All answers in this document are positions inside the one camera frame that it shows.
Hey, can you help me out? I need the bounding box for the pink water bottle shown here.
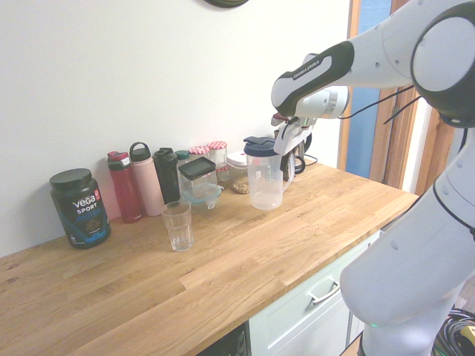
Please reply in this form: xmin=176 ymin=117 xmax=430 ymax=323
xmin=128 ymin=142 xmax=166 ymax=217

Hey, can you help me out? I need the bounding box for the green-lidded glass jar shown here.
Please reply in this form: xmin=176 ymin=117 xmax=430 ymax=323
xmin=174 ymin=149 xmax=191 ymax=175

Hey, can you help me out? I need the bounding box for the clear drinking glass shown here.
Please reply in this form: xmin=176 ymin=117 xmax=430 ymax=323
xmin=160 ymin=200 xmax=193 ymax=253

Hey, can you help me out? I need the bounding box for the blue door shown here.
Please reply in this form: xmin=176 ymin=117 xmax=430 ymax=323
xmin=348 ymin=0 xmax=394 ymax=182

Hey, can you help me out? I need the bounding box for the glass jar red-checked lid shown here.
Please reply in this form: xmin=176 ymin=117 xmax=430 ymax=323
xmin=188 ymin=145 xmax=211 ymax=164
xmin=206 ymin=140 xmax=228 ymax=168

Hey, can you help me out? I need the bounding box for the clear pitcher with blue lid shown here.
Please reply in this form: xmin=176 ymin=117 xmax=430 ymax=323
xmin=243 ymin=136 xmax=297 ymax=211

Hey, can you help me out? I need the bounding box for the red water bottle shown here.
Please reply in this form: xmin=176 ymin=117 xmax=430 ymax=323
xmin=106 ymin=151 xmax=145 ymax=224

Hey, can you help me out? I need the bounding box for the black shaker bottle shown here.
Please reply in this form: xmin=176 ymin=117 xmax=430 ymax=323
xmin=152 ymin=147 xmax=180 ymax=205

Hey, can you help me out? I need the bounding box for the white cabinet drawer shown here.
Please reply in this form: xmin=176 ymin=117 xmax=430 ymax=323
xmin=248 ymin=229 xmax=383 ymax=356

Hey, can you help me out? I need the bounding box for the glass container teal-seal lid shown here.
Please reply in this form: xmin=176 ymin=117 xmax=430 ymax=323
xmin=180 ymin=183 xmax=223 ymax=215

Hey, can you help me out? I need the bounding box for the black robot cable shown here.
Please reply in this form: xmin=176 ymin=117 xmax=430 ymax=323
xmin=335 ymin=84 xmax=475 ymax=238

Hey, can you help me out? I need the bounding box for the square container dark lid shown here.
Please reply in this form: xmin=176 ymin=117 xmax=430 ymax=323
xmin=177 ymin=156 xmax=217 ymax=194

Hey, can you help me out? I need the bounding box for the dark round wall clock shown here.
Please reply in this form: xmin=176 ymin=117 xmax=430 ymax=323
xmin=196 ymin=0 xmax=252 ymax=8

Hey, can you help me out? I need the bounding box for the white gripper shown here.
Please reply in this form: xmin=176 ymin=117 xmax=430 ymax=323
xmin=273 ymin=118 xmax=316 ymax=174

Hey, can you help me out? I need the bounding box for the black dishwasher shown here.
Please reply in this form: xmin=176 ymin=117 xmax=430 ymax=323
xmin=200 ymin=320 xmax=250 ymax=356

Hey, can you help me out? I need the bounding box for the cereal container white lid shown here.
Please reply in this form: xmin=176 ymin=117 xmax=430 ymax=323
xmin=226 ymin=151 xmax=253 ymax=196

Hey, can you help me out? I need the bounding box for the wooden door frame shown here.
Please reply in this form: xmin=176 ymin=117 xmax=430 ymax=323
xmin=337 ymin=0 xmax=446 ymax=197

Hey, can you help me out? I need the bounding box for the coiled cable bundle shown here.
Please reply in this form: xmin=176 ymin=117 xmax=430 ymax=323
xmin=437 ymin=309 xmax=475 ymax=356

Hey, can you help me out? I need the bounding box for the small jar red-checked lid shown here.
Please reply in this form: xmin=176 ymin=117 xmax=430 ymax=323
xmin=215 ymin=165 xmax=231 ymax=188

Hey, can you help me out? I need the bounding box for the black protein powder tub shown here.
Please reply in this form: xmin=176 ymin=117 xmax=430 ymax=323
xmin=49 ymin=168 xmax=112 ymax=251

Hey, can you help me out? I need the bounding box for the metal drawer handle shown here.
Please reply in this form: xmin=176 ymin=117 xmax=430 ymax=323
xmin=306 ymin=280 xmax=341 ymax=306

